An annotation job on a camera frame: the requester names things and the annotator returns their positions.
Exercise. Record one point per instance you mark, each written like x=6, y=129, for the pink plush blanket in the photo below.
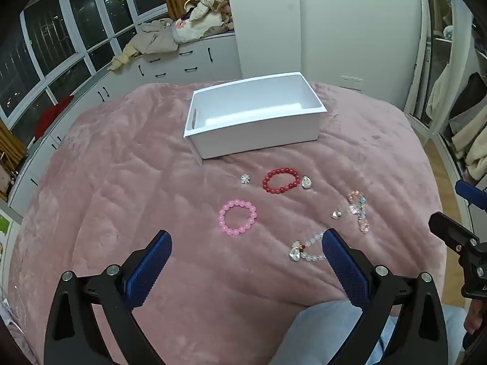
x=133, y=182

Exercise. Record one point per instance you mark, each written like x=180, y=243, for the person's right hand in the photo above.
x=475, y=317

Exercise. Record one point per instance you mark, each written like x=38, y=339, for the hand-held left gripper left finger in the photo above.
x=150, y=270

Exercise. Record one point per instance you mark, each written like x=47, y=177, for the cream hanging towel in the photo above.
x=437, y=99

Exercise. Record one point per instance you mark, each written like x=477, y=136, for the white plastic storage box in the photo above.
x=251, y=99

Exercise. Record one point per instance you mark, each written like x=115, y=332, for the silver heart charm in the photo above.
x=306, y=183

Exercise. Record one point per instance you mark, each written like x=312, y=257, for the dark hanging garment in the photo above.
x=470, y=95

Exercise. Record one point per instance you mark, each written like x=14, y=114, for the white wall socket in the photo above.
x=352, y=82

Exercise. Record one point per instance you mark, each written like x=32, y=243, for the cream hanging garment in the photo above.
x=470, y=144

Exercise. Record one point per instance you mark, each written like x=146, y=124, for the red cloth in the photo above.
x=51, y=116

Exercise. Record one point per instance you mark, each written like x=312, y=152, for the small metal charm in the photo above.
x=335, y=214

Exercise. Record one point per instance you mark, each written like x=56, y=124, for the beige jacket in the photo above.
x=152, y=38

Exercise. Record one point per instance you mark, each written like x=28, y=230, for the large grid window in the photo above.
x=68, y=30

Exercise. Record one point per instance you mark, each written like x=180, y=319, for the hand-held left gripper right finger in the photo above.
x=344, y=266

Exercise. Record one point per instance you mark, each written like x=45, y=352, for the white open wardrobe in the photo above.
x=426, y=45

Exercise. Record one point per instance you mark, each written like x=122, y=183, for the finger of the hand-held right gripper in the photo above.
x=451, y=234
x=470, y=194

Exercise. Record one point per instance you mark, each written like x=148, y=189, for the silver flower brooch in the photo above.
x=245, y=179

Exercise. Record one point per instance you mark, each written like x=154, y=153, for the person's light blue pants leg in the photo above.
x=327, y=334

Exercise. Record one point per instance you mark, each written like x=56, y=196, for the blue white ceramic jar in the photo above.
x=448, y=31

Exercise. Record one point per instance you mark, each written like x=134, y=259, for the white drawer cabinet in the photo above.
x=167, y=64

